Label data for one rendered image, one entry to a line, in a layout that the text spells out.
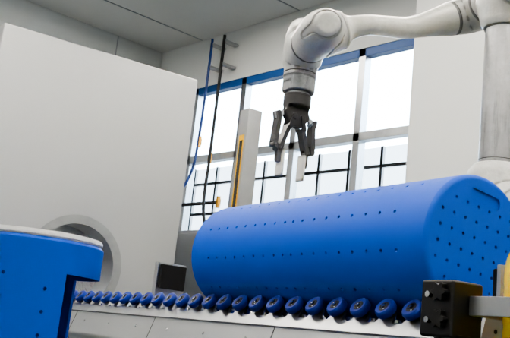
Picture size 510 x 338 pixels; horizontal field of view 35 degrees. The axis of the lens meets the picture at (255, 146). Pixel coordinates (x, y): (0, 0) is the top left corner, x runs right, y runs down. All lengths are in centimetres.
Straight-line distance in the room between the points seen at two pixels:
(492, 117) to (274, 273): 72
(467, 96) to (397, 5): 121
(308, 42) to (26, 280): 92
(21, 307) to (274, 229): 63
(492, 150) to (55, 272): 115
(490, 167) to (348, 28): 50
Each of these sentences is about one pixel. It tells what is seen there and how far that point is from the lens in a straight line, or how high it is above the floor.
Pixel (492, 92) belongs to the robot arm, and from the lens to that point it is 221.
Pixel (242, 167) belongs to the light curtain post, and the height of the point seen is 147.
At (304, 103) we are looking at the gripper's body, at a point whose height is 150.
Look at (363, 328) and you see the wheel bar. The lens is 165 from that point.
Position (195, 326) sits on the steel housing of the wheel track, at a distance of 218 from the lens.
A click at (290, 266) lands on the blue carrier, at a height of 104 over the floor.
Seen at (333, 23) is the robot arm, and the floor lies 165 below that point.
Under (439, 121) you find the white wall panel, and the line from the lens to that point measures 483.
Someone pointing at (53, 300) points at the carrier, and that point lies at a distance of 158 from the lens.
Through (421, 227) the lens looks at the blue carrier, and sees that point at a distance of 152.
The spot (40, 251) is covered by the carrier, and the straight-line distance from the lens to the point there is 158.
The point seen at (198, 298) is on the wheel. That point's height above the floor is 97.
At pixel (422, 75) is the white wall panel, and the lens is 501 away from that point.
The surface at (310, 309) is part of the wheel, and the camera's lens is 178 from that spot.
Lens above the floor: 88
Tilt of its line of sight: 13 degrees up
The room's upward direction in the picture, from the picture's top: 6 degrees clockwise
